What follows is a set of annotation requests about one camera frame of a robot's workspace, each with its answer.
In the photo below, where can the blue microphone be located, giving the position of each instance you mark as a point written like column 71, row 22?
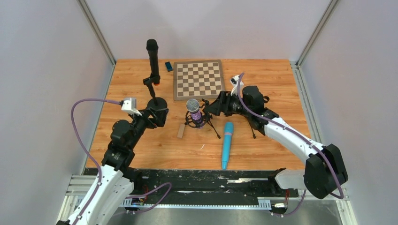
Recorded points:
column 228, row 132

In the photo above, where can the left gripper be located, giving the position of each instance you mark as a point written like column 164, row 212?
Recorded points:
column 156, row 113

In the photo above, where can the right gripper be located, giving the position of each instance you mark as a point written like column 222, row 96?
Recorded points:
column 220, row 103

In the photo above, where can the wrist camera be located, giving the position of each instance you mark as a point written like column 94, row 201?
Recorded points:
column 236, row 85
column 129, row 106

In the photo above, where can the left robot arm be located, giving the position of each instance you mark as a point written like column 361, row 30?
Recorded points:
column 115, row 179

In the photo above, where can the black clip tripod mic stand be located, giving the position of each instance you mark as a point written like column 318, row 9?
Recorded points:
column 257, row 105

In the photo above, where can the small wooden block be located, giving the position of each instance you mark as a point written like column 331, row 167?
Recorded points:
column 180, row 132

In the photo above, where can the black round-base mic stand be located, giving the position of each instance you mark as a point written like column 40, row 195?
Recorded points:
column 157, row 101

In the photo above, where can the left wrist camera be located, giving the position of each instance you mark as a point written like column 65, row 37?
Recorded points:
column 129, row 106

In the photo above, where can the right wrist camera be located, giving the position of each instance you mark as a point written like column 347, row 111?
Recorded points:
column 236, row 85

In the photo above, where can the purple glitter microphone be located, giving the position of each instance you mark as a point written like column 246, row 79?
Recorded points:
column 196, row 118

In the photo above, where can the black microphone orange end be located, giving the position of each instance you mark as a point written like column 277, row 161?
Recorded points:
column 152, row 49

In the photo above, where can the chessboard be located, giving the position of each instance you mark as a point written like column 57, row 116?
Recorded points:
column 201, row 79

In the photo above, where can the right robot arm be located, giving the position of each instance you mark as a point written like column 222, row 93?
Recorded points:
column 324, row 172

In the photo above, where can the blue toy brick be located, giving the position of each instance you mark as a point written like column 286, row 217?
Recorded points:
column 168, row 66

